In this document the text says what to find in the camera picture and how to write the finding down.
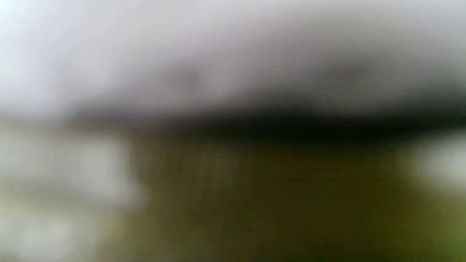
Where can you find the printed sunroom backdrop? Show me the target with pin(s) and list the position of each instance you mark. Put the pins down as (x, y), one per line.
(72, 174)

